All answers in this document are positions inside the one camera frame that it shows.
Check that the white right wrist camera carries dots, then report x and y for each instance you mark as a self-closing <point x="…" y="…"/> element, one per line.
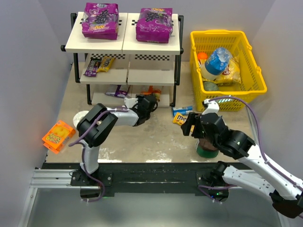
<point x="210" y="107"/>

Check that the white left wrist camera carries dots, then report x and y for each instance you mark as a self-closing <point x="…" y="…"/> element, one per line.
<point x="130" y="102"/>

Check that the magenta grape candy bag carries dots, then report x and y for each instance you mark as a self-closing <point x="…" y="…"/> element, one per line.
<point x="100" y="21"/>
<point x="154" y="25"/>

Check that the yellow chips bag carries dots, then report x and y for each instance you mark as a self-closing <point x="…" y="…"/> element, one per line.
<point x="231" y="74"/>

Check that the white three-tier shelf rack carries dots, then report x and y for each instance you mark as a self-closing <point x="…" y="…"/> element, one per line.
<point x="136" y="64"/>

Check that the white toilet paper roll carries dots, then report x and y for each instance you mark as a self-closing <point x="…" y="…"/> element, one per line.
<point x="78" y="116"/>

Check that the white blue plastic bottle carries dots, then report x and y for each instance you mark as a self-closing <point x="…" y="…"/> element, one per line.
<point x="215" y="64"/>

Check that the orange snack box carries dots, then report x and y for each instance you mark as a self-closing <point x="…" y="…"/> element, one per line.
<point x="58" y="136"/>

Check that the purple M&M's candy bag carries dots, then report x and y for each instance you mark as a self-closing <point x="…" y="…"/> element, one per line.
<point x="91" y="70"/>

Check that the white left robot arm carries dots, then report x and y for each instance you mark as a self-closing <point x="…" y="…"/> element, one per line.
<point x="97" y="124"/>

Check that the yellow plastic shopping basket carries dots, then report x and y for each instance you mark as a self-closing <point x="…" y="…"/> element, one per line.
<point x="252" y="82"/>

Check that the small yellow M&M's packet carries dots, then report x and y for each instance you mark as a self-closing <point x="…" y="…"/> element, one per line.
<point x="179" y="119"/>

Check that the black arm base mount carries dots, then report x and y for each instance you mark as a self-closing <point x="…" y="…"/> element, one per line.
<point x="185" y="178"/>

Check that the green round object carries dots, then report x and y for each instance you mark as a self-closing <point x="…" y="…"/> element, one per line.
<point x="210" y="86"/>

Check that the blue white snack box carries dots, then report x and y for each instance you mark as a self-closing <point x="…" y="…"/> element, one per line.
<point x="182" y="110"/>

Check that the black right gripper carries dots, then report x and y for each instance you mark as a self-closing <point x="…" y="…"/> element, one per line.
<point x="194" y="123"/>

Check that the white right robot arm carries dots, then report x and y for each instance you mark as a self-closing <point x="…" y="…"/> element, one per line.
<point x="274" y="183"/>

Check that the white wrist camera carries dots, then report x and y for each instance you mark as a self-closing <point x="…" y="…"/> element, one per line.
<point x="130" y="102"/>
<point x="210" y="107"/>

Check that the orange white snack packet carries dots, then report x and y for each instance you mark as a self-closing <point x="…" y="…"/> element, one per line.
<point x="147" y="90"/>

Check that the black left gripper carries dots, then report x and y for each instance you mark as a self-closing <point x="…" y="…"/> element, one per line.
<point x="148" y="104"/>

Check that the purple pink candy bag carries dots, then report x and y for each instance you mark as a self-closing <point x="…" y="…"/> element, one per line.
<point x="117" y="90"/>

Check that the yellow M&M's candy bag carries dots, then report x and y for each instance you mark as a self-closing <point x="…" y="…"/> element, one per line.
<point x="106" y="64"/>

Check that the brown green tape roll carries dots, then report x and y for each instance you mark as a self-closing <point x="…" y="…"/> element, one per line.
<point x="204" y="150"/>

